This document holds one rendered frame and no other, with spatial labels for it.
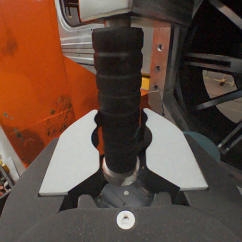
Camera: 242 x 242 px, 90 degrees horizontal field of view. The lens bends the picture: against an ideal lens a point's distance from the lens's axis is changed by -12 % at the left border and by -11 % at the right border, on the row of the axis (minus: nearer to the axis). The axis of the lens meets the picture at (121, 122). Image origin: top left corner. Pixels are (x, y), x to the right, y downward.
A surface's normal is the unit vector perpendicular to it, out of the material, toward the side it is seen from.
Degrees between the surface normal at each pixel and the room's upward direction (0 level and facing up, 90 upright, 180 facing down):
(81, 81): 90
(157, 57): 90
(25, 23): 90
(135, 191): 0
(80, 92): 90
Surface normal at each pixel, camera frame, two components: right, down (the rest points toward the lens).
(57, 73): 0.73, 0.36
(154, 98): -0.69, 0.40
